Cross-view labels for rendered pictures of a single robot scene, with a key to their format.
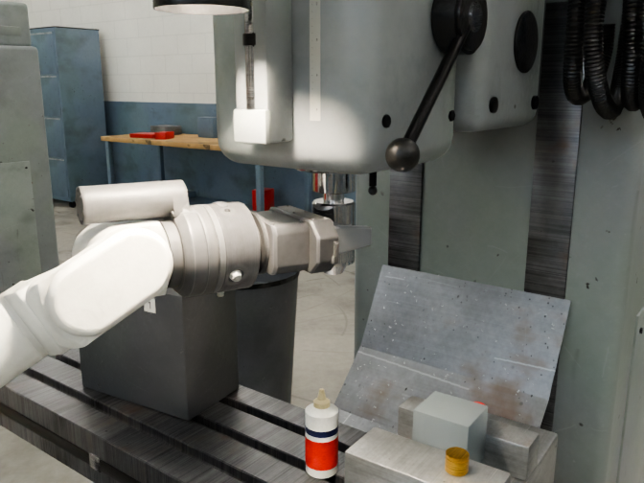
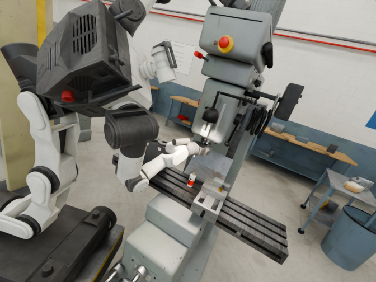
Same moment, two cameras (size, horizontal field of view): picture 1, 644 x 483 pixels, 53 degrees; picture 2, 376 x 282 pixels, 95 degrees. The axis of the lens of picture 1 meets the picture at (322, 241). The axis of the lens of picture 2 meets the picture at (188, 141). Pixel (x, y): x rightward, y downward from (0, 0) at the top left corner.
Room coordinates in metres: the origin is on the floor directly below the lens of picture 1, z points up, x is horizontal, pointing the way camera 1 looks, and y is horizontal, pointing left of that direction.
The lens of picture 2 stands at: (-0.23, 0.38, 1.62)
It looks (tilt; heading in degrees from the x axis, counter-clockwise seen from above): 21 degrees down; 344
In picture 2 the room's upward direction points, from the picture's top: 16 degrees clockwise
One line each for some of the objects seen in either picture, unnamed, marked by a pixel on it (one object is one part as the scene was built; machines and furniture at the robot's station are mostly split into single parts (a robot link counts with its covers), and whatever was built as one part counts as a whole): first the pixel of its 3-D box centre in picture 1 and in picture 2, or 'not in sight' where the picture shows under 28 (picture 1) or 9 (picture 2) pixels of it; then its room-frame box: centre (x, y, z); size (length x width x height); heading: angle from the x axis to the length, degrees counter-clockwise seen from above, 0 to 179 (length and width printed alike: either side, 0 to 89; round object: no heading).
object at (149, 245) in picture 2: not in sight; (173, 240); (0.67, 0.00, 0.43); 0.81 x 0.32 x 0.60; 143
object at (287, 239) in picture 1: (258, 244); (194, 149); (0.64, 0.07, 1.23); 0.13 x 0.12 x 0.10; 31
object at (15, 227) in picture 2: not in sight; (30, 215); (0.61, 0.88, 0.68); 0.21 x 0.20 x 0.13; 71
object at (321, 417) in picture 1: (321, 429); (192, 178); (0.71, 0.00, 0.98); 0.04 x 0.04 x 0.11
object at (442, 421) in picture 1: (449, 433); (217, 184); (0.60, -0.13, 1.04); 0.06 x 0.05 x 0.06; 55
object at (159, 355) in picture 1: (156, 328); (155, 151); (0.93, 0.25, 1.03); 0.22 x 0.12 x 0.20; 60
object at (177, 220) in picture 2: not in sight; (186, 202); (0.69, -0.01, 0.79); 0.50 x 0.35 x 0.12; 143
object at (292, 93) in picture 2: not in sight; (288, 102); (0.73, -0.46, 1.62); 0.20 x 0.09 x 0.21; 143
